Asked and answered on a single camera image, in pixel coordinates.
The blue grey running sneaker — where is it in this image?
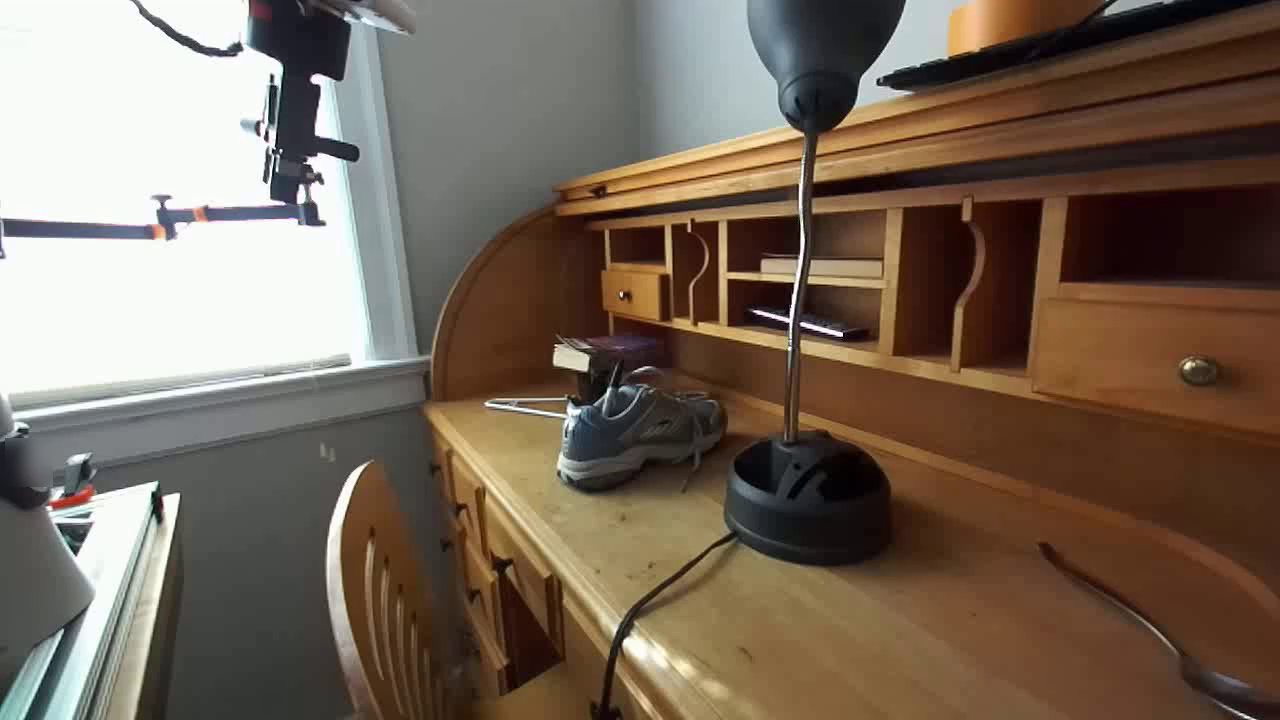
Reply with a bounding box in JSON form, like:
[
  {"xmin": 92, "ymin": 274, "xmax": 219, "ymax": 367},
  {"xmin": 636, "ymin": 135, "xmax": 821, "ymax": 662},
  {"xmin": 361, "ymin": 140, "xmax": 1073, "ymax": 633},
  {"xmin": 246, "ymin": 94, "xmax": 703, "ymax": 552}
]
[{"xmin": 556, "ymin": 382, "xmax": 727, "ymax": 494}]

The purple paperback book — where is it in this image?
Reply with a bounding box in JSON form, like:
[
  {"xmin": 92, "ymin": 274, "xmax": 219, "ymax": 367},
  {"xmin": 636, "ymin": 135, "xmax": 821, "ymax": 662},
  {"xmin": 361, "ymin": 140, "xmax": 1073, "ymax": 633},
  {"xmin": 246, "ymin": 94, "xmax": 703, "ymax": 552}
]
[{"xmin": 554, "ymin": 332, "xmax": 667, "ymax": 404}]

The white plastic clothes hanger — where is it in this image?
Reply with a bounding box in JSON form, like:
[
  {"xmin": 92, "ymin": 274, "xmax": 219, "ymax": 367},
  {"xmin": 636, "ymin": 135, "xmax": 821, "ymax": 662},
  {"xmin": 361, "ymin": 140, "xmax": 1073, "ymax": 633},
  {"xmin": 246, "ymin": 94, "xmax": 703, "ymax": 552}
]
[{"xmin": 483, "ymin": 398, "xmax": 567, "ymax": 420}]

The black gooseneck desk lamp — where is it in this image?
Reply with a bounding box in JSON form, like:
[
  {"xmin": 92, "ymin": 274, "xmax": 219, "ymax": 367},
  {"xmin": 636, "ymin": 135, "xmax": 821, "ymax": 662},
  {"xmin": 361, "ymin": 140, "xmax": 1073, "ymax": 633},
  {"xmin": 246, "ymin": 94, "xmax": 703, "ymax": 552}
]
[{"xmin": 720, "ymin": 0, "xmax": 911, "ymax": 567}]

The wooden chair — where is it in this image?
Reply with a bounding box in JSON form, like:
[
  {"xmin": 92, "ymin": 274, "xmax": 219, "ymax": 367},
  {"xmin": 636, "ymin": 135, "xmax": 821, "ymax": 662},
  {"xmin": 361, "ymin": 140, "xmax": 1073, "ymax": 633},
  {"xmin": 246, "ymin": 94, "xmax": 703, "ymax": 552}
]
[{"xmin": 322, "ymin": 458, "xmax": 593, "ymax": 720}]

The wooden roll-top desk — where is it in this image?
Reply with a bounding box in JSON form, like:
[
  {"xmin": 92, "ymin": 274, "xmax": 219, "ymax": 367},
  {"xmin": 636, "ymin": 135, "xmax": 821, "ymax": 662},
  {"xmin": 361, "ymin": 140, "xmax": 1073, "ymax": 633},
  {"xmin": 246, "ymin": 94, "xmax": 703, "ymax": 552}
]
[{"xmin": 427, "ymin": 0, "xmax": 1280, "ymax": 720}]

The brass drawer knob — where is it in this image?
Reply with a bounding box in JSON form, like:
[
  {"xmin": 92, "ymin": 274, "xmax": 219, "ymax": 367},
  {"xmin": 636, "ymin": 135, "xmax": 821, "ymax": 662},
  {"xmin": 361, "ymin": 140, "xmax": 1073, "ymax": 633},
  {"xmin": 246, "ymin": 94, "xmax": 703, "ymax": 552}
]
[{"xmin": 1177, "ymin": 355, "xmax": 1220, "ymax": 388}]

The white table at left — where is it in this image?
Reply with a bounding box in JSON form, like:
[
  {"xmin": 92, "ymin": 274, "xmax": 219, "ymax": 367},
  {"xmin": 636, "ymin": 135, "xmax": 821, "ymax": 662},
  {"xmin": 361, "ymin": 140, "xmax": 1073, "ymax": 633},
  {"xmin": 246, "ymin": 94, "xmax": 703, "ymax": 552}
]
[{"xmin": 0, "ymin": 484, "xmax": 181, "ymax": 720}]

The black lamp power cord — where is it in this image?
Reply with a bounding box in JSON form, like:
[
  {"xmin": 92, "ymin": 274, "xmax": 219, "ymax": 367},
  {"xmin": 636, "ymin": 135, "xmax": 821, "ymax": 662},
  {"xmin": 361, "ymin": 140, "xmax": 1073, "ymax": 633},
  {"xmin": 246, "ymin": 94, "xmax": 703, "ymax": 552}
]
[{"xmin": 590, "ymin": 529, "xmax": 740, "ymax": 720}]

